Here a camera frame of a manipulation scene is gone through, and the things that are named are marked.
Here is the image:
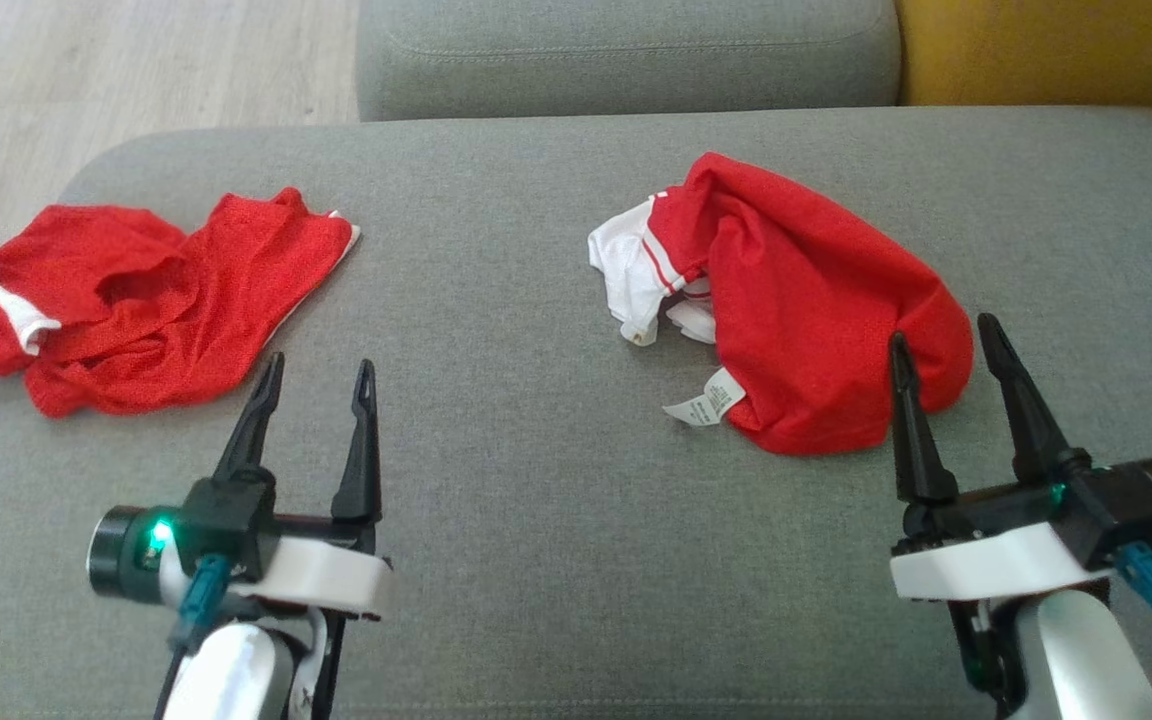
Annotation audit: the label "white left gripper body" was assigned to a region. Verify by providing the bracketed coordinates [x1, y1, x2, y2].
[236, 513, 394, 622]

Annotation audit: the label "red basketball shorts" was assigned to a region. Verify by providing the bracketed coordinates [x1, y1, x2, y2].
[0, 186, 362, 419]

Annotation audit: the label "red white basketball jersey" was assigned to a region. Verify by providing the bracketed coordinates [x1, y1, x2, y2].
[588, 152, 975, 457]

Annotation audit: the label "yellow cushion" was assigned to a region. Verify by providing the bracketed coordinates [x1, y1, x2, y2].
[893, 0, 1152, 112]

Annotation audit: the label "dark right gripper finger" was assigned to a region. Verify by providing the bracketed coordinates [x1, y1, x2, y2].
[888, 331, 960, 505]
[976, 312, 1093, 484]

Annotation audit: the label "grey sofa seat cushion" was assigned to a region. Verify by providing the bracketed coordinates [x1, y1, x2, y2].
[0, 105, 1152, 720]

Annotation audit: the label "grey sofa back cushion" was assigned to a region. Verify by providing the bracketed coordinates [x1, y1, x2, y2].
[355, 0, 903, 124]

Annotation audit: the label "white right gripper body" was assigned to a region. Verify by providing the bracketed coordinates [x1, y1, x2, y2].
[888, 484, 1113, 602]

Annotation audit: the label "black left cable teal plug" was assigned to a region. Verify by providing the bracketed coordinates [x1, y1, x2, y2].
[151, 553, 234, 720]

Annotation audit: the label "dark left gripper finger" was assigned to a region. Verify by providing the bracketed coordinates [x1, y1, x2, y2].
[331, 359, 383, 522]
[212, 351, 286, 484]

